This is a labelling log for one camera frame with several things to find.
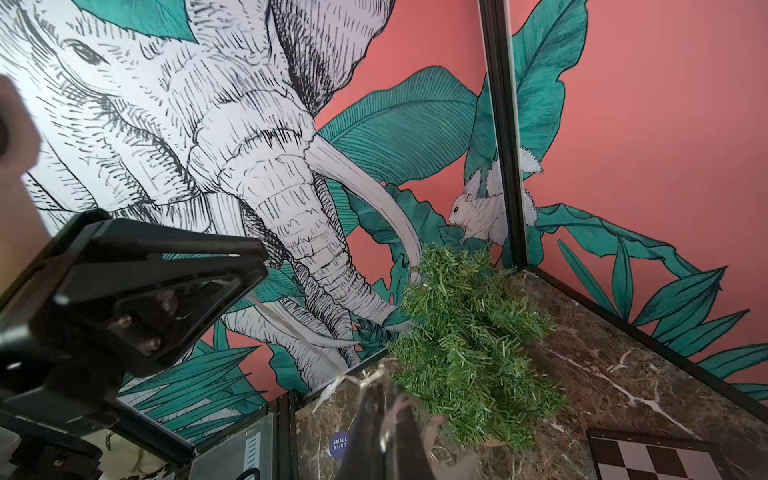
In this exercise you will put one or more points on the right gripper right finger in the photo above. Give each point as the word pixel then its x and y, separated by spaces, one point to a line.
pixel 407 456

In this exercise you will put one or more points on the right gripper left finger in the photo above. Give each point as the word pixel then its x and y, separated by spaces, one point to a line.
pixel 363 458

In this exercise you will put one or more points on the small christmas tree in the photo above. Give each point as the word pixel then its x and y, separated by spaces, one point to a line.
pixel 467 354

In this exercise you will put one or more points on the brown checkered chess board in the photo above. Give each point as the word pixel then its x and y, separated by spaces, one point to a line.
pixel 619 455

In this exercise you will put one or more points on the white slotted cable duct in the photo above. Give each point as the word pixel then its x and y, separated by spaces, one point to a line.
pixel 252 456

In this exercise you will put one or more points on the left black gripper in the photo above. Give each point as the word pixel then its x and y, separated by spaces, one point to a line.
pixel 104 298

